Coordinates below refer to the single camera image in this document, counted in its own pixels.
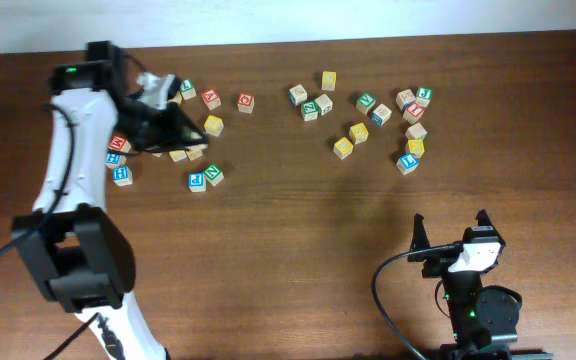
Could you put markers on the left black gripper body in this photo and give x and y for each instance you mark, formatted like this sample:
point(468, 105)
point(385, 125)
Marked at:
point(151, 129)

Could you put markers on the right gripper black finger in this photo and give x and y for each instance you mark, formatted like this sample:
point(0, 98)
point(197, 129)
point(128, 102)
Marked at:
point(419, 240)
point(483, 219)

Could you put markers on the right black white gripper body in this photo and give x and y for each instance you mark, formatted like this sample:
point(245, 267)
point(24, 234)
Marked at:
point(437, 267)

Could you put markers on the yellow S block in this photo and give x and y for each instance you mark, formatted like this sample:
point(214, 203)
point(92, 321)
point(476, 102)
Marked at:
point(214, 125)
point(358, 133)

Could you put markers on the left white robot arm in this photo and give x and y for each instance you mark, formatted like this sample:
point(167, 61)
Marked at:
point(75, 254)

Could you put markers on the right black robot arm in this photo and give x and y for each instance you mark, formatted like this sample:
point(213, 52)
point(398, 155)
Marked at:
point(483, 318)

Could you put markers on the red M block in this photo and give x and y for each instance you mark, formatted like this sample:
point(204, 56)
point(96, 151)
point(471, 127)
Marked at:
point(119, 143)

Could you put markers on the yellow G block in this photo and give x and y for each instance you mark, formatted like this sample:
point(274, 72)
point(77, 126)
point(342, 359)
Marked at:
point(178, 155)

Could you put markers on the green L block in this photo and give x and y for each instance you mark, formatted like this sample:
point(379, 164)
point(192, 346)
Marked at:
point(187, 89)

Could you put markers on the yellow O block right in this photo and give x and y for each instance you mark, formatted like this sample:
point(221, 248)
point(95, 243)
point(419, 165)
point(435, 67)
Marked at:
point(194, 153)

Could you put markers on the blue H block upper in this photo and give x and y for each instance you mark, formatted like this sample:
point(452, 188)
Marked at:
point(113, 161)

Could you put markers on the blue h block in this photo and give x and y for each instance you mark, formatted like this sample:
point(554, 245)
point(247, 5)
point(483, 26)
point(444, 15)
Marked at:
point(122, 176)
point(113, 161)

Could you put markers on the blue H block lower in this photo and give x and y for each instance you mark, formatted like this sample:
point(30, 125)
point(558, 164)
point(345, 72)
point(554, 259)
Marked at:
point(122, 176)

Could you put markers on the red A block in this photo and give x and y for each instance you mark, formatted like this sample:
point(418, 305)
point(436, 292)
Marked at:
point(211, 98)

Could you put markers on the blue P block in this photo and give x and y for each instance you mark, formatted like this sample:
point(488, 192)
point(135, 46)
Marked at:
point(197, 182)

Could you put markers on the blue L block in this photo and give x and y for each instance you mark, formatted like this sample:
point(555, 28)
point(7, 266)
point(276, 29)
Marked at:
point(407, 163)

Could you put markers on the green N block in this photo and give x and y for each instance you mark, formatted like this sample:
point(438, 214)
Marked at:
point(213, 174)

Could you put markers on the red Q block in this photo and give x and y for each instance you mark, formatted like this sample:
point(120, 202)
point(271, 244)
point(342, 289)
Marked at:
point(245, 103)

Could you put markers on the plain block green side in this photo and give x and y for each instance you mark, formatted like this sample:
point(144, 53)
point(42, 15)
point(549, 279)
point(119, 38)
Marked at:
point(416, 131)

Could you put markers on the yellow E block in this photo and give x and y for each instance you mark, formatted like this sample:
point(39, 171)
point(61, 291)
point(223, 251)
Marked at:
point(343, 148)

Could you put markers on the red I block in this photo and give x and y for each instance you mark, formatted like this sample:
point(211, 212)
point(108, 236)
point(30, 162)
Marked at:
point(413, 112)

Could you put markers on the green J block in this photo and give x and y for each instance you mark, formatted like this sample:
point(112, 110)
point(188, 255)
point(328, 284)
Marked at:
point(424, 96)

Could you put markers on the plain block red blue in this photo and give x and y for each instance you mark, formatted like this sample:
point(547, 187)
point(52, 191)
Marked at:
point(404, 98)

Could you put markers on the green V block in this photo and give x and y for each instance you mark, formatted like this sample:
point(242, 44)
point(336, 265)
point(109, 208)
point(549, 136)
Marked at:
point(365, 102)

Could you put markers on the green Z block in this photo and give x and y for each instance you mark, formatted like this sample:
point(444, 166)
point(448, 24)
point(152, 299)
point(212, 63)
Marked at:
point(309, 111)

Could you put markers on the plain soccer ball block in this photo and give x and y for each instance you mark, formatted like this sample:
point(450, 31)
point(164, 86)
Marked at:
point(324, 104)

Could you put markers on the yellow block top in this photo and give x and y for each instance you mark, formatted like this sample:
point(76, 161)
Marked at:
point(328, 82)

